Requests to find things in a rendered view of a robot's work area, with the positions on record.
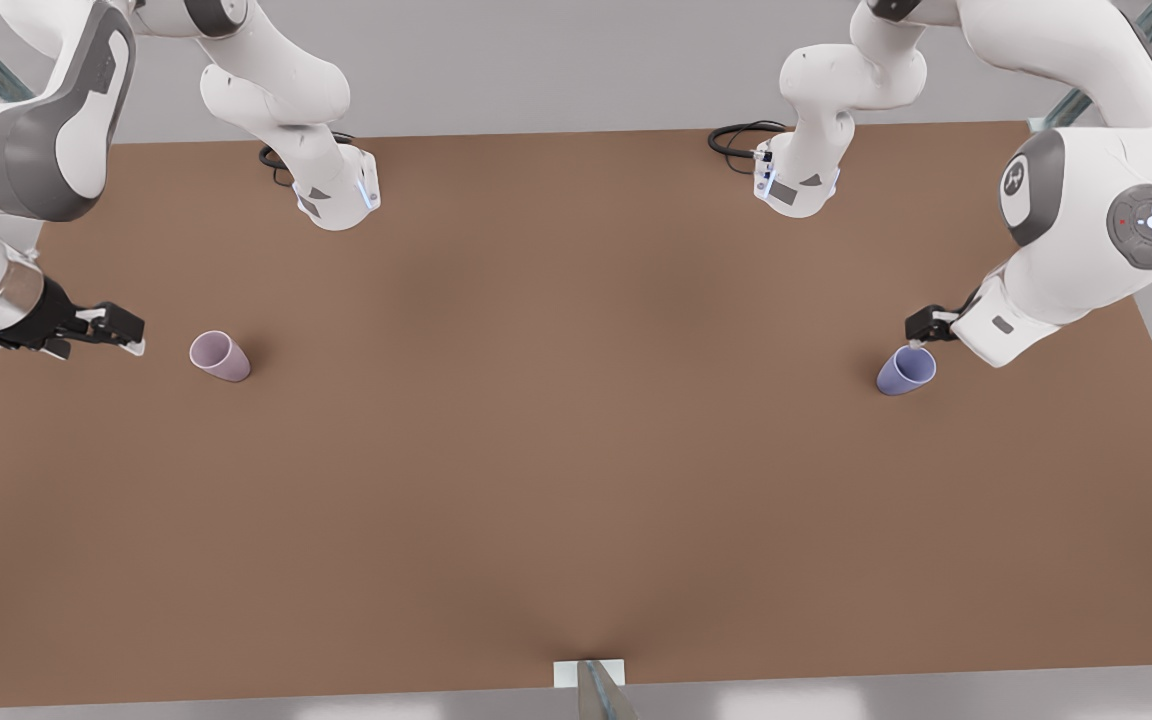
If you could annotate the pink cup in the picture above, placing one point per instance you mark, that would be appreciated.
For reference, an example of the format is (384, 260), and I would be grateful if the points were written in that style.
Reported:
(220, 356)

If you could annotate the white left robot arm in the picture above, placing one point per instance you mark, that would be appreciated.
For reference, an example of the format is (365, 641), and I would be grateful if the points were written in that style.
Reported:
(1086, 200)

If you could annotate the purple cup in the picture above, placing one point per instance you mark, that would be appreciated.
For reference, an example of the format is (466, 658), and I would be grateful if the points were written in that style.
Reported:
(904, 371)

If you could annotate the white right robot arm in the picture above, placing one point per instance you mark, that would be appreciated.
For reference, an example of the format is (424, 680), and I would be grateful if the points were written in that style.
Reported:
(46, 130)

